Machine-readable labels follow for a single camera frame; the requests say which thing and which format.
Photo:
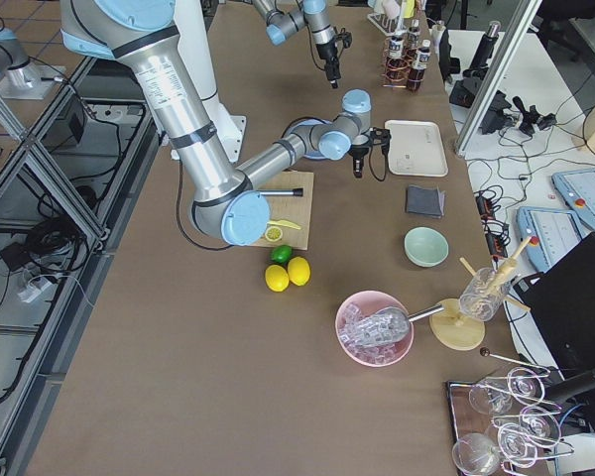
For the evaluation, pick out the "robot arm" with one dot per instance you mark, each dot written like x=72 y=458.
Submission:
x=310 y=14
x=164 y=43

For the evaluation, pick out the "wine glass rack tray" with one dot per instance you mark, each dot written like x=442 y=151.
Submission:
x=503 y=424

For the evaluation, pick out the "wooden cup tree stand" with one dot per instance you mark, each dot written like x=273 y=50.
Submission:
x=460 y=326

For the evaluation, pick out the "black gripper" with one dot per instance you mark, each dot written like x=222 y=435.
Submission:
x=360 y=152
x=326 y=52

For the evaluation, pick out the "aluminium frame post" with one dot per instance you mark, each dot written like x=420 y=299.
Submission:
x=519 y=24

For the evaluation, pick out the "steel muddler rod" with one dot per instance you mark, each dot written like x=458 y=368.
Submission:
x=295 y=192

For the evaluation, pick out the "pink bowl with ice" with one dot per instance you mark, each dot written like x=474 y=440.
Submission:
x=347 y=326

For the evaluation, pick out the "clear glass mug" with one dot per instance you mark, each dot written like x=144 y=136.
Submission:
x=481 y=301

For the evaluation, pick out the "green lime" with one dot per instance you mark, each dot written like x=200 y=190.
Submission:
x=281 y=254

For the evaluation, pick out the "copper wire bottle rack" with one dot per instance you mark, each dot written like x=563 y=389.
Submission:
x=408 y=60

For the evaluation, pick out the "blue plate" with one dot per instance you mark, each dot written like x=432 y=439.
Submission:
x=309 y=153

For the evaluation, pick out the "wooden cutting board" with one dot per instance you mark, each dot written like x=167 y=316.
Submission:
x=295 y=209

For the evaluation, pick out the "green bowl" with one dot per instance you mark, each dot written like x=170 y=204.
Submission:
x=425 y=247

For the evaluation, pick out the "teach pendant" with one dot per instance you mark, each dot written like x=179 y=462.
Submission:
x=577 y=188
x=554 y=233

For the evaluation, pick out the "tea bottle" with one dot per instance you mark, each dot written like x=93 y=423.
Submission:
x=395 y=65
x=419 y=66
x=413 y=37

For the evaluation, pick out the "cream rabbit tray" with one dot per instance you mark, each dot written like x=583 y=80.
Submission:
x=416 y=149

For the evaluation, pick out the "yellow lemon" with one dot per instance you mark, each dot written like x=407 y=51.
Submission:
x=277 y=278
x=299 y=271

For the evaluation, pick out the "yellow plastic knife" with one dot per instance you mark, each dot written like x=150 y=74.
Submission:
x=284 y=223

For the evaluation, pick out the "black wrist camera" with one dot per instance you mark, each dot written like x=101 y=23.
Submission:
x=344 y=37
x=381 y=137

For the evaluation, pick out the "grey folded cloth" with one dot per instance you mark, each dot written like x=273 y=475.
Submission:
x=425 y=201

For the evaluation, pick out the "lemon slice lower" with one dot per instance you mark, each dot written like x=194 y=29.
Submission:
x=274 y=234

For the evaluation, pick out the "metal ice scoop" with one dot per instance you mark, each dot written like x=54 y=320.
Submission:
x=391 y=324

